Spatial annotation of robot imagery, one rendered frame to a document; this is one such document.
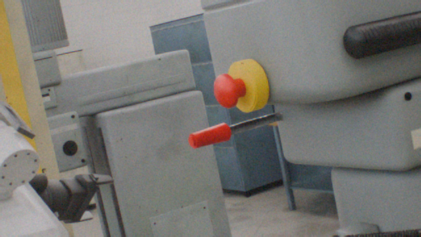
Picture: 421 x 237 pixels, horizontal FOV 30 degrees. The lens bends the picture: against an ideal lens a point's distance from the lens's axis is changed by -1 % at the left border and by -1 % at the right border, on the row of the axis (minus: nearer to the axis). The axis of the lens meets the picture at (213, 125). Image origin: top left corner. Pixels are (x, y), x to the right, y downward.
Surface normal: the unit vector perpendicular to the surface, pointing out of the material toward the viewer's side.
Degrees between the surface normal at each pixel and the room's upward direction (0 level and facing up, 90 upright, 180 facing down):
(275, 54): 90
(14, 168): 124
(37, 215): 34
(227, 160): 90
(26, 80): 90
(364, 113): 90
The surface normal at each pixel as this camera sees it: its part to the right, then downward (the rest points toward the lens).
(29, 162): 0.61, 0.52
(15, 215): 0.25, -0.84
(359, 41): -0.84, 0.23
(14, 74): 0.51, 0.00
